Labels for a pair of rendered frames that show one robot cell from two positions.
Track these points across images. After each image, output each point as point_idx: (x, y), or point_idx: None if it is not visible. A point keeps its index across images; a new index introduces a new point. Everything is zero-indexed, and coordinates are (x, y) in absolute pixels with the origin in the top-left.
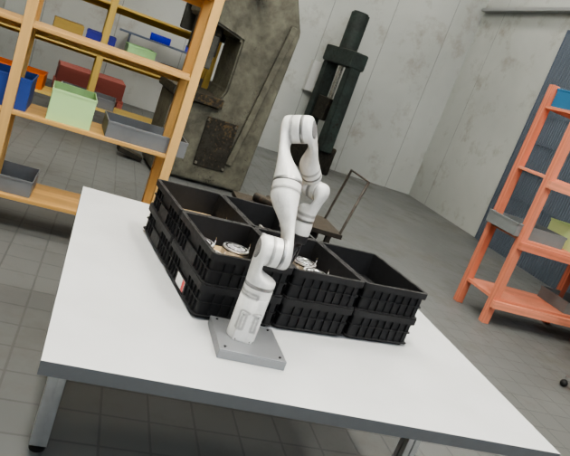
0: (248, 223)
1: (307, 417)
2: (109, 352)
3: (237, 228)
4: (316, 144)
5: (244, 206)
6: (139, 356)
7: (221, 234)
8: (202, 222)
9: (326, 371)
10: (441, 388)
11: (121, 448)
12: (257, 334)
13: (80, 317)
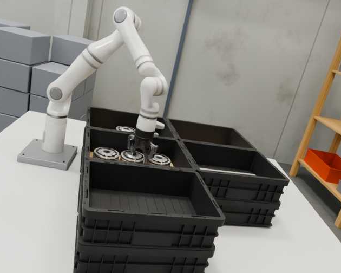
0: (182, 138)
1: None
2: (36, 121)
3: (171, 136)
4: (123, 28)
5: (265, 166)
6: (33, 126)
7: None
8: (164, 127)
9: (14, 181)
10: None
11: None
12: (56, 155)
13: (69, 122)
